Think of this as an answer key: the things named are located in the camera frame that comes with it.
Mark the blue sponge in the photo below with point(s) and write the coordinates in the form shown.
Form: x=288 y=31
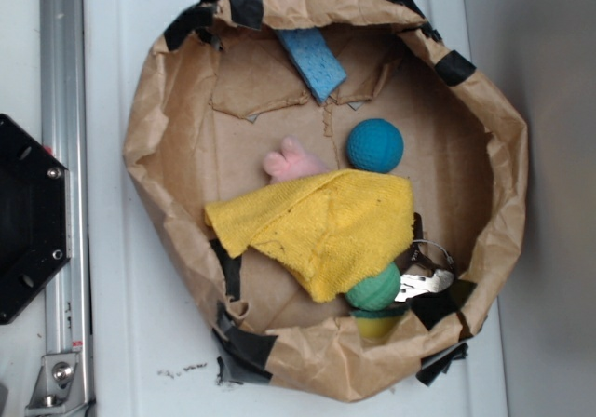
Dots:
x=321 y=71

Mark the yellow green sponge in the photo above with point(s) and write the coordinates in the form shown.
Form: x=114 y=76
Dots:
x=377 y=324

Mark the pink plush toy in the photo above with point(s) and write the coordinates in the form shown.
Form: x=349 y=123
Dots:
x=292 y=162

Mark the brown paper bag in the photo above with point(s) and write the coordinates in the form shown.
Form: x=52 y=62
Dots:
x=218 y=92

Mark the yellow knitted cloth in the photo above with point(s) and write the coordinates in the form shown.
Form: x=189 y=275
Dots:
x=331 y=231

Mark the blue golf ball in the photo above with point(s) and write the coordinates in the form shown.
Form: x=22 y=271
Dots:
x=375 y=145

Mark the green foam ball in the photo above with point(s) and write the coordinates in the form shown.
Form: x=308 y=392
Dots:
x=377 y=292

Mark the silver metal clip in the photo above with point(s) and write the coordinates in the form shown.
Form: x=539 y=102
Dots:
x=419 y=274

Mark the white tray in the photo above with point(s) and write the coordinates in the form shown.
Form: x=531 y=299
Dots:
x=153 y=353

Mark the aluminium extrusion rail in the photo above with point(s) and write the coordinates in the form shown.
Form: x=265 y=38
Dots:
x=63 y=119

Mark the black hexagonal base plate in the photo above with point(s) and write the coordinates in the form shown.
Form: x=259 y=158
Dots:
x=34 y=225

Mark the metal corner bracket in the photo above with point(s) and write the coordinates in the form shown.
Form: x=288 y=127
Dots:
x=59 y=389

